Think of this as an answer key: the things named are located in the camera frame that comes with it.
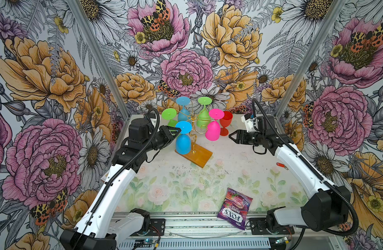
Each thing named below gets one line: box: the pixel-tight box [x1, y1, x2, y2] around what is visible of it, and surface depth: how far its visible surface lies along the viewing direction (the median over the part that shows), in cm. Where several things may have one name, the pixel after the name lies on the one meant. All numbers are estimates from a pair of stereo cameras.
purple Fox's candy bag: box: [216, 187, 253, 231], surface depth 79 cm
